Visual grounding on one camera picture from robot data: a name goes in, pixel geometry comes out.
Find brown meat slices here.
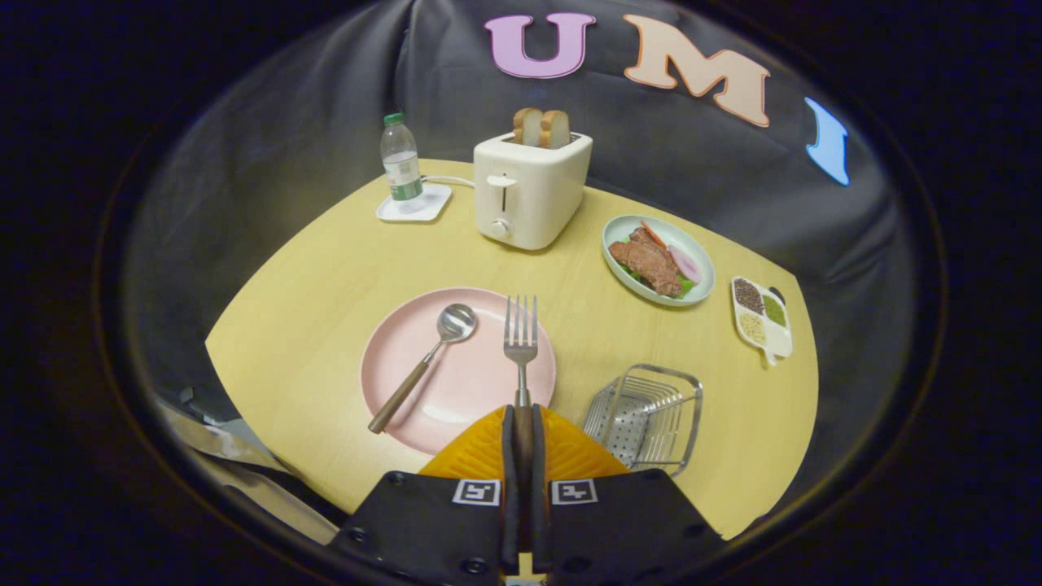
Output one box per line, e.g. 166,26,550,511
608,228,685,298

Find wooden-handled metal fork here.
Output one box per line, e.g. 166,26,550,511
502,295,540,489

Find white square coaster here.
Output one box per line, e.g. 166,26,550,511
375,182,453,223

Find clear plastic water bottle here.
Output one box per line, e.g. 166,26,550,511
380,112,425,214

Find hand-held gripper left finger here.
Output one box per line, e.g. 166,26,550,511
326,405,522,586

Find pink plate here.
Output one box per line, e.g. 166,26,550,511
361,286,558,455

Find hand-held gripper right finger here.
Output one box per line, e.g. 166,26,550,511
533,405,725,583

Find pink ham slice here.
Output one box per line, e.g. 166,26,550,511
668,244,703,286

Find white toaster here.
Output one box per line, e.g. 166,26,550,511
473,130,593,251

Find metal wire basket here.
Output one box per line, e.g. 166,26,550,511
583,364,704,478

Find wooden-handled metal spoon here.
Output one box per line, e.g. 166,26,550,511
367,304,478,435

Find light green plate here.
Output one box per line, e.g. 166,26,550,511
602,215,716,308

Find white divided seasoning dish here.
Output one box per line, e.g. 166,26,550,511
731,276,794,366

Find green lettuce leaf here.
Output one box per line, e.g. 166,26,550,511
615,260,698,300

